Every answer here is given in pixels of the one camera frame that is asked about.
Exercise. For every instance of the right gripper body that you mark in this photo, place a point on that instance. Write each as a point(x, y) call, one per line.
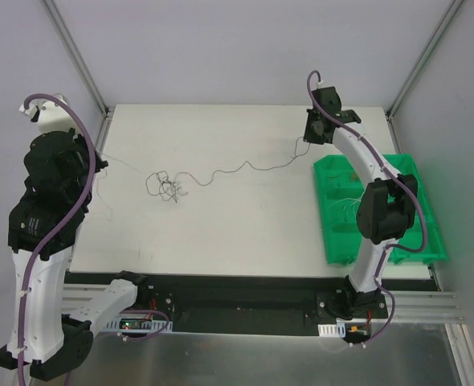
point(312, 129)

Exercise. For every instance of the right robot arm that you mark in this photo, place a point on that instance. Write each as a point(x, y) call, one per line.
point(387, 207)

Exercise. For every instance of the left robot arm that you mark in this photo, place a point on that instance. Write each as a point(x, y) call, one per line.
point(42, 232)

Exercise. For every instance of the green compartment tray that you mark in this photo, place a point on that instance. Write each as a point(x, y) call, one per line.
point(339, 190)

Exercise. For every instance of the aluminium frame post right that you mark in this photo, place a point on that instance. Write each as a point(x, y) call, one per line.
point(443, 25)

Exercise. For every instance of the aluminium frame post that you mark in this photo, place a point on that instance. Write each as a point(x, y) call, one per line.
point(443, 25)
point(73, 51)

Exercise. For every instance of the aluminium front rail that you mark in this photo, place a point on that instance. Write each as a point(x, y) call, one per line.
point(427, 307)

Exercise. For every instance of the white slotted cable duct right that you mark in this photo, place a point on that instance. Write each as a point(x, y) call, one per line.
point(331, 330)

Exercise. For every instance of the white slotted cable duct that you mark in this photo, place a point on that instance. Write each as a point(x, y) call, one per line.
point(331, 330)
point(138, 325)

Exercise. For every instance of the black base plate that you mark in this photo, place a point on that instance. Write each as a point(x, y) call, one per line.
point(284, 306)

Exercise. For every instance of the white slotted cable duct left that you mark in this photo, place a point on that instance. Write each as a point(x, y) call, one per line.
point(138, 325)

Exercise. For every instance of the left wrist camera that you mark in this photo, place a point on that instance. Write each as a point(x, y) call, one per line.
point(48, 116)

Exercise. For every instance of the aluminium frame post left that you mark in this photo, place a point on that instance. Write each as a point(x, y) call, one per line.
point(73, 51)

